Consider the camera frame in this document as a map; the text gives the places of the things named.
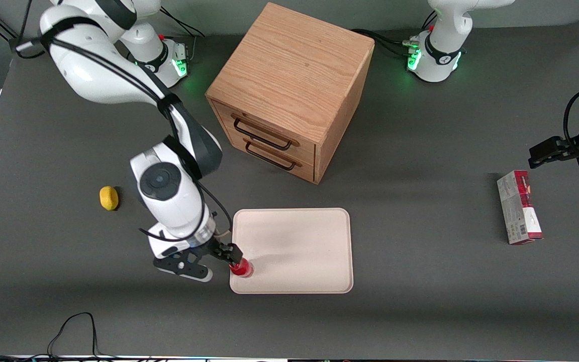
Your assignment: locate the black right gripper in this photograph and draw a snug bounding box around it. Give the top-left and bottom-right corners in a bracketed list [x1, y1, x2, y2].
[200, 239, 244, 265]

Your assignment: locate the red coke bottle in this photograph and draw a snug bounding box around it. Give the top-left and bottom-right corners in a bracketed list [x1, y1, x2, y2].
[229, 257, 255, 279]

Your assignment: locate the beige rectangular tray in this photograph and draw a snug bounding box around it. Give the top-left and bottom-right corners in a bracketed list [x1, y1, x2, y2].
[229, 207, 354, 295]

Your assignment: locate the grey and red carton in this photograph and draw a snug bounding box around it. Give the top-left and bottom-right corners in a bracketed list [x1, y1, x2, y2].
[496, 169, 544, 246]

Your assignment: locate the wooden drawer front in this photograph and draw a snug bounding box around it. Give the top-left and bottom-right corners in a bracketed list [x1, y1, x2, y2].
[212, 99, 317, 162]
[225, 133, 316, 184]

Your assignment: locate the yellow lemon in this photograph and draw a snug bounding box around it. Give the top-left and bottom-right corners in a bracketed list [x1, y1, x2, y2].
[99, 186, 120, 212]

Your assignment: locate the wooden drawer cabinet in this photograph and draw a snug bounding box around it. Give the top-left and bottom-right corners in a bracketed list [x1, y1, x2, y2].
[205, 2, 375, 186]

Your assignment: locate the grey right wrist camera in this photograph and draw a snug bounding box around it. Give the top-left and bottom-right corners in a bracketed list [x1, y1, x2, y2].
[152, 249, 214, 283]

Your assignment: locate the black wire drawer handle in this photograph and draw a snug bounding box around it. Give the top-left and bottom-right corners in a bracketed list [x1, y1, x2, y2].
[231, 116, 294, 152]
[244, 140, 299, 172]

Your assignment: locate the black looped table cable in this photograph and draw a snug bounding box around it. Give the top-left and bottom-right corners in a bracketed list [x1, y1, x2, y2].
[0, 312, 169, 361]

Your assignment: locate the black left base cable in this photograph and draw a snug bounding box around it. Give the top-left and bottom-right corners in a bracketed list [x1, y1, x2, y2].
[351, 10, 438, 57]

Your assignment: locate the black base cable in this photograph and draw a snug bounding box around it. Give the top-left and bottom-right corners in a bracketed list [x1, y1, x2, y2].
[351, 10, 438, 57]
[160, 6, 207, 63]

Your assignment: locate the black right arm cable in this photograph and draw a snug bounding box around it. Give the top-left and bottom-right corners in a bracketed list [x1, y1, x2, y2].
[14, 0, 233, 244]

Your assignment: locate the black right base cable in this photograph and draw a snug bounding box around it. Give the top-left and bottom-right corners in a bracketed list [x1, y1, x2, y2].
[160, 6, 207, 63]

